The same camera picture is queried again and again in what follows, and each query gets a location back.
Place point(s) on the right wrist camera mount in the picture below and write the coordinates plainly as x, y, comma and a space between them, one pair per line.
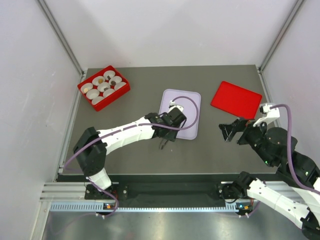
269, 113

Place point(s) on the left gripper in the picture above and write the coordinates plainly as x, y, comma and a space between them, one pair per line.
171, 137

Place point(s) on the white paper cup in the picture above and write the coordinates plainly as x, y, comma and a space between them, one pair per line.
96, 100
92, 94
117, 79
101, 87
108, 92
110, 73
86, 85
119, 85
95, 81

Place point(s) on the grey slotted cable duct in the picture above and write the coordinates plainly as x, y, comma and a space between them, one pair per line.
106, 208

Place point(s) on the red box lid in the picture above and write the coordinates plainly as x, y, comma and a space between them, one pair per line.
236, 100

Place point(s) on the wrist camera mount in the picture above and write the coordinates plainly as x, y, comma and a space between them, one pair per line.
173, 105
269, 113

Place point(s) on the red chocolate box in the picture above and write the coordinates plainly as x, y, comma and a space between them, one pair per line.
110, 99

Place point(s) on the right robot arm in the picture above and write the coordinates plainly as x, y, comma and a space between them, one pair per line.
276, 148

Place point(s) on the aluminium frame rail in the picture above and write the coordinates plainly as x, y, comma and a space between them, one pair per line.
44, 7

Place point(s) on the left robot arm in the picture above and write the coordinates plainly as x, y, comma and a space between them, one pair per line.
94, 145

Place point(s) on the metal serving tongs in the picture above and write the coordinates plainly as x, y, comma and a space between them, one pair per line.
163, 143

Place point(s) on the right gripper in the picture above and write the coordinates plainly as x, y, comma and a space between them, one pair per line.
228, 131

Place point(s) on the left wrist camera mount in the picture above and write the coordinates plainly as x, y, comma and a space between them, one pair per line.
173, 105

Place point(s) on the lavender plastic tray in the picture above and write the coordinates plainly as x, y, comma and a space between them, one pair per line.
189, 110

